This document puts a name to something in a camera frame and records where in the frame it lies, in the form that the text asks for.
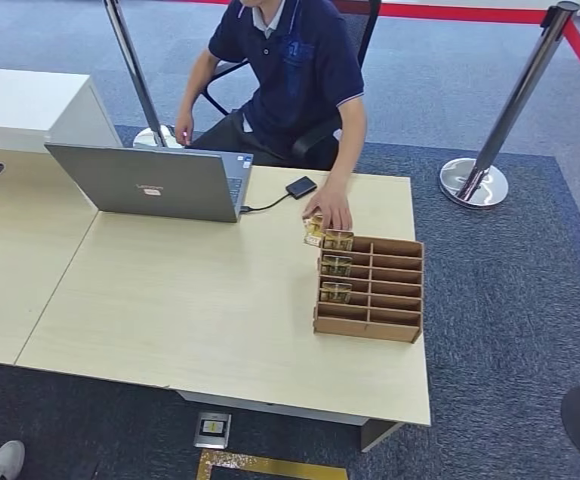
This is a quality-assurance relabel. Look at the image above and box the black drive cable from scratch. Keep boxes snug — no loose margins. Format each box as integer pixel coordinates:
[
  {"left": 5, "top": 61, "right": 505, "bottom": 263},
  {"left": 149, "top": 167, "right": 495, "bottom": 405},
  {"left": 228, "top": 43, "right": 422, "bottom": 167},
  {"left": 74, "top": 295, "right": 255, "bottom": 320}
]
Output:
[{"left": 239, "top": 192, "right": 291, "bottom": 215}]

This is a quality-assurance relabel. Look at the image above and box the person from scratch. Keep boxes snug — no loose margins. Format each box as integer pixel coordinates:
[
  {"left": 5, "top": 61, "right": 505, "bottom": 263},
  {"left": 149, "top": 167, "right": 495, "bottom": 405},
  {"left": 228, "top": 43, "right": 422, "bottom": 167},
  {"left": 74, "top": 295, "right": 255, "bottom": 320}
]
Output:
[{"left": 175, "top": 0, "right": 368, "bottom": 233}]

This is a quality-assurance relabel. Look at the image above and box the black external drive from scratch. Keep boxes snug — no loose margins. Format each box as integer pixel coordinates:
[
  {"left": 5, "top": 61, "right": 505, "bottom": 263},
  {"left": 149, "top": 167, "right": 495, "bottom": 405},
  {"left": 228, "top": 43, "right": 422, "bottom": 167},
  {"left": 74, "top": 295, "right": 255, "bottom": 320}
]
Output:
[{"left": 285, "top": 175, "right": 319, "bottom": 201}]

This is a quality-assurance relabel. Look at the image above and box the person's right hand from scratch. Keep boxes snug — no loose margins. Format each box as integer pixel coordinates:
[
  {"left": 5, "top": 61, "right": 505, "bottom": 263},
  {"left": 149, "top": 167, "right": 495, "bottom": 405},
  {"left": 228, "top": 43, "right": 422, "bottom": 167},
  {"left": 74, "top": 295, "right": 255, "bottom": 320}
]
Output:
[{"left": 175, "top": 109, "right": 195, "bottom": 147}]

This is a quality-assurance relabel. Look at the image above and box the grey laptop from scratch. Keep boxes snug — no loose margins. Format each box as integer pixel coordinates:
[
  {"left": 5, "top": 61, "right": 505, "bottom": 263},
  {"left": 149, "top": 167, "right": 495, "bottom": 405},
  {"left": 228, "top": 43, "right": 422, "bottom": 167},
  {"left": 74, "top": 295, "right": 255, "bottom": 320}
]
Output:
[{"left": 45, "top": 143, "right": 254, "bottom": 225}]

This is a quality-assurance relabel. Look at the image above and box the silver floor socket box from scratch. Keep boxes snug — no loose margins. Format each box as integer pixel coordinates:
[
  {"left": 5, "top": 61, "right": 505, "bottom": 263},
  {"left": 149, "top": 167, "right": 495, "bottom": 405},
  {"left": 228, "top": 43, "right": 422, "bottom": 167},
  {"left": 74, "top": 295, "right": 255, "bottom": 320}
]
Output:
[{"left": 193, "top": 411, "right": 233, "bottom": 451}]

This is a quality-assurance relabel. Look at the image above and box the chrome stanchion post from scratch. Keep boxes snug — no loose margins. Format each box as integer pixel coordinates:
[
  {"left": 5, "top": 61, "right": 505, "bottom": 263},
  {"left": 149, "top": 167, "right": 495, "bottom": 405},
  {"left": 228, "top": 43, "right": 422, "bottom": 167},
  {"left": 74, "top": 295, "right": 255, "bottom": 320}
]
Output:
[
  {"left": 439, "top": 1, "right": 580, "bottom": 210},
  {"left": 102, "top": 0, "right": 184, "bottom": 149}
]

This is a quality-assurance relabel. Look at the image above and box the white cabinet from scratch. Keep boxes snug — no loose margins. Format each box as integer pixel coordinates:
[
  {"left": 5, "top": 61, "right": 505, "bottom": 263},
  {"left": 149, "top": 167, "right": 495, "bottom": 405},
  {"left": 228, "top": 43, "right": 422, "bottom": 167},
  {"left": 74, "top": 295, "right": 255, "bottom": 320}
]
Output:
[{"left": 0, "top": 66, "right": 122, "bottom": 155}]

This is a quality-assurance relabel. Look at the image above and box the grey shoe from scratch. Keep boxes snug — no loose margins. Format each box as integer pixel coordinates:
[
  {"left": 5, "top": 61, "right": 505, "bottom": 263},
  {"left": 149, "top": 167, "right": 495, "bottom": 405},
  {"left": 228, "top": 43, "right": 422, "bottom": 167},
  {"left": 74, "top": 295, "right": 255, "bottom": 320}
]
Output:
[{"left": 0, "top": 439, "right": 27, "bottom": 480}]

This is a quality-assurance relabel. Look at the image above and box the white desk frame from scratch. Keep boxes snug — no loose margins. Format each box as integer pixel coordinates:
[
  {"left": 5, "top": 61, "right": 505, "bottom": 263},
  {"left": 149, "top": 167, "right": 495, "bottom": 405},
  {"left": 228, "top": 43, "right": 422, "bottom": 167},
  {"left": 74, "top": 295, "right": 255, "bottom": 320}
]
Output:
[{"left": 176, "top": 390, "right": 403, "bottom": 454}]

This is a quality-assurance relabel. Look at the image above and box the brown wooden card organizer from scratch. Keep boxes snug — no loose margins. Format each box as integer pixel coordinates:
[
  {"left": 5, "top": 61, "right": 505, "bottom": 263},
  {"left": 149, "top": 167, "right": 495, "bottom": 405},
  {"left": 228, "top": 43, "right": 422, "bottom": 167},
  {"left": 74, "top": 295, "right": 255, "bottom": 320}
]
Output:
[{"left": 313, "top": 233, "right": 425, "bottom": 345}]

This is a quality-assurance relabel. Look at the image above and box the gold patterned card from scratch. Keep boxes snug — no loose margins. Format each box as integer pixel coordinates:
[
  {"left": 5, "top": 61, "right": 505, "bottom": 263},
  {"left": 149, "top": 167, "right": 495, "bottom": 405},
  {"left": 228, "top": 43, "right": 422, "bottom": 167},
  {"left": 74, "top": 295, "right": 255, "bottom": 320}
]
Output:
[
  {"left": 322, "top": 229, "right": 355, "bottom": 253},
  {"left": 319, "top": 254, "right": 353, "bottom": 278},
  {"left": 303, "top": 213, "right": 325, "bottom": 249},
  {"left": 319, "top": 281, "right": 353, "bottom": 305}
]

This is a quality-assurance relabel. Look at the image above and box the person's left hand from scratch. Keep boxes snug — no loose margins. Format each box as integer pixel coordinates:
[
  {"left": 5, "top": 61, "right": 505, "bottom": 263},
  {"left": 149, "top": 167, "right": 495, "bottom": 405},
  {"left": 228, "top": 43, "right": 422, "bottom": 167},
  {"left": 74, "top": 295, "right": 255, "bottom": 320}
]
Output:
[{"left": 301, "top": 182, "right": 354, "bottom": 233}]

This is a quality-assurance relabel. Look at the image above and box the black office chair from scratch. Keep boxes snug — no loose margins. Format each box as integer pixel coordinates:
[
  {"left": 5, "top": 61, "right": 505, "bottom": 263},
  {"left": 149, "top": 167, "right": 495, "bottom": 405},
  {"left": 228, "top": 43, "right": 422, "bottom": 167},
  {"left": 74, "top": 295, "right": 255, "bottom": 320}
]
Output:
[{"left": 200, "top": 0, "right": 384, "bottom": 167}]

